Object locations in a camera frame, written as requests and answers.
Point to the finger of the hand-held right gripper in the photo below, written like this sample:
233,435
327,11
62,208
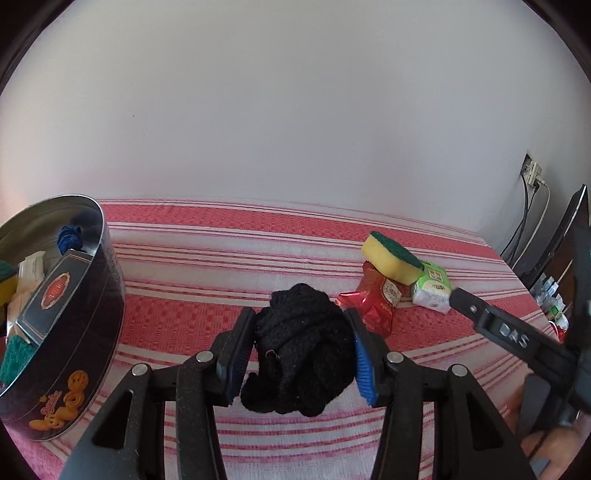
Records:
533,401
508,330

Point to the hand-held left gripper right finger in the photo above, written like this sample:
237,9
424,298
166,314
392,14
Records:
362,369

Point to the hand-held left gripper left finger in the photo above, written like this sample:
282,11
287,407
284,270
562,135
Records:
238,374

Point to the black knit cloth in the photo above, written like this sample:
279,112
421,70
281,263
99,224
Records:
304,341

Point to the round dark cookie tin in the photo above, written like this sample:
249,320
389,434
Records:
97,332

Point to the blue yarn bundle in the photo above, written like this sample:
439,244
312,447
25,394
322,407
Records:
69,237

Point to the yellow sponge with green pad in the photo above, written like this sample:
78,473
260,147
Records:
16,360
392,258

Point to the white tissue packet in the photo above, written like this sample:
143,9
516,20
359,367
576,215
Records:
32,272

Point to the person's right hand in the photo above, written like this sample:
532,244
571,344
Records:
568,452

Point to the small bottles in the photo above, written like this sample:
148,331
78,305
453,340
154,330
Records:
549,302

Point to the small shiny red snack packet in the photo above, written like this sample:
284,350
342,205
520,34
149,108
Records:
378,295

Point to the green and white tissue pack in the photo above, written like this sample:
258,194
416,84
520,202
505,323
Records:
431,288

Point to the dark chair back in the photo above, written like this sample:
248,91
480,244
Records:
561,235

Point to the red striped tablecloth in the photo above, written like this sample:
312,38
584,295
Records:
231,258

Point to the dark rectangular gift box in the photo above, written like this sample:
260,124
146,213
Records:
55,290

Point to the yellow sponge with dark pad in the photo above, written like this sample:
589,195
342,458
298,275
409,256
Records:
7,286

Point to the white wall socket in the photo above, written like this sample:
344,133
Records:
532,168

